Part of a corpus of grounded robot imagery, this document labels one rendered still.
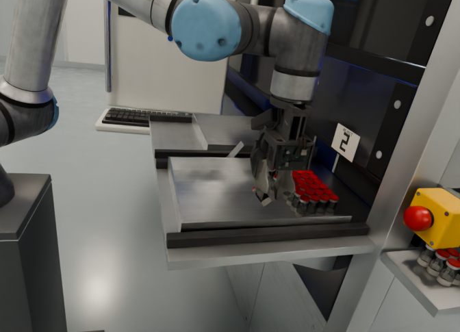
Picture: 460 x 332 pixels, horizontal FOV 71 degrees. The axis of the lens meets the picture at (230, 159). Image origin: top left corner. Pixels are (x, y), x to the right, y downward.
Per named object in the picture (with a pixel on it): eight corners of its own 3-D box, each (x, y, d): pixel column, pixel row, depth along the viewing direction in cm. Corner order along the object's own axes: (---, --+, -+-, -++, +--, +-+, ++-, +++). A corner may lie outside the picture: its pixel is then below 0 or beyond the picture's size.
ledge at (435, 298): (435, 254, 66) (439, 246, 66) (497, 307, 55) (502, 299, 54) (379, 259, 62) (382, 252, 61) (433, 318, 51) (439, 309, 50)
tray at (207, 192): (293, 170, 89) (296, 159, 87) (346, 230, 66) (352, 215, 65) (167, 169, 79) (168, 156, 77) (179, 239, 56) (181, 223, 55)
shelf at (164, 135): (275, 127, 126) (276, 122, 126) (405, 250, 66) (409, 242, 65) (148, 122, 112) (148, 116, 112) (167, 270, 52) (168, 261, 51)
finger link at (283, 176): (283, 212, 62) (287, 170, 58) (272, 195, 67) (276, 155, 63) (298, 210, 62) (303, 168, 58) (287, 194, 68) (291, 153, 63)
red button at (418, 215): (415, 220, 55) (424, 200, 53) (433, 235, 51) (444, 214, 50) (396, 221, 54) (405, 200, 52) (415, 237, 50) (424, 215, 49)
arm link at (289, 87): (267, 66, 56) (311, 69, 58) (263, 92, 58) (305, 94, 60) (283, 75, 49) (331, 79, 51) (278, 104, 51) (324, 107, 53)
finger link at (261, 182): (254, 211, 60) (267, 168, 57) (246, 194, 65) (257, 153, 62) (270, 212, 61) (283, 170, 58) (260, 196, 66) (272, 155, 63)
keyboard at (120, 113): (207, 120, 139) (207, 115, 138) (209, 132, 127) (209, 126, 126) (109, 111, 132) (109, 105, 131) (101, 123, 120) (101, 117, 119)
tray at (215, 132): (281, 126, 121) (283, 118, 120) (315, 157, 99) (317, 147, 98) (191, 123, 111) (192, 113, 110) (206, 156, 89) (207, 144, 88)
